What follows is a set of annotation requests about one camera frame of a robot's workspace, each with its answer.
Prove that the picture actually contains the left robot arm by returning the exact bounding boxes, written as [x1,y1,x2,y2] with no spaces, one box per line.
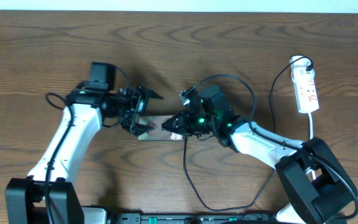
[5,80,160,223]

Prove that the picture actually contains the smartphone with brown screen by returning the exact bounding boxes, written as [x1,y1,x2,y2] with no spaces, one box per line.
[138,115,184,141]

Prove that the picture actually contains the black usb charging cable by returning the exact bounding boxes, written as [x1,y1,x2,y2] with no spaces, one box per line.
[182,55,314,212]

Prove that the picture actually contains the white power strip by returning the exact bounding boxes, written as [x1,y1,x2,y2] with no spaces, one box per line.
[291,67,319,114]

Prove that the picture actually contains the white usb wall charger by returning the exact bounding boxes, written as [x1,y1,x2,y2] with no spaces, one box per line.
[290,55,314,72]

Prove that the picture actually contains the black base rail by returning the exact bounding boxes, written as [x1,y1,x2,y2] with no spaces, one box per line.
[82,206,279,224]

